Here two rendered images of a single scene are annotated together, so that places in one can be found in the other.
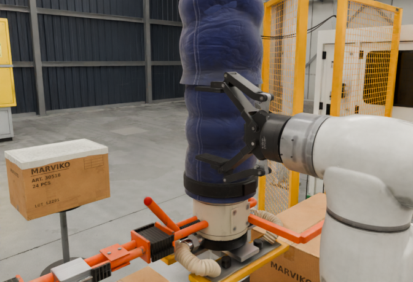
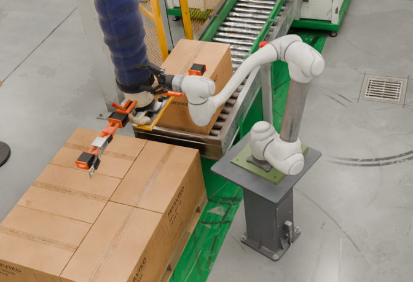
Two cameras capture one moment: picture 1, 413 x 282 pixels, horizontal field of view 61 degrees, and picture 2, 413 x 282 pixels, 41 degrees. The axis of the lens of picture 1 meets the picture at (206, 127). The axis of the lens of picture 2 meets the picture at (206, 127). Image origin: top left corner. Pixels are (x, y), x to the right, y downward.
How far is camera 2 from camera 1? 2.33 m
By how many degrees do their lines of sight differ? 34
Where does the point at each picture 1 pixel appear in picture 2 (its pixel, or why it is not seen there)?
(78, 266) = (101, 139)
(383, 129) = (196, 83)
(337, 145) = (187, 88)
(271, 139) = (168, 85)
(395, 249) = (204, 106)
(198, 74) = (117, 42)
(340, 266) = (193, 113)
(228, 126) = (137, 59)
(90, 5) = not seen: outside the picture
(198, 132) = (123, 66)
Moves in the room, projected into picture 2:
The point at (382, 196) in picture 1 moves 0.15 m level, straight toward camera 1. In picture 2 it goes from (199, 97) to (197, 117)
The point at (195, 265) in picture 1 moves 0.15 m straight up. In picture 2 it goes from (140, 121) to (135, 101)
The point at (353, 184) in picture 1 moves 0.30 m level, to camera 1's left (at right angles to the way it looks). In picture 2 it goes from (192, 96) to (136, 117)
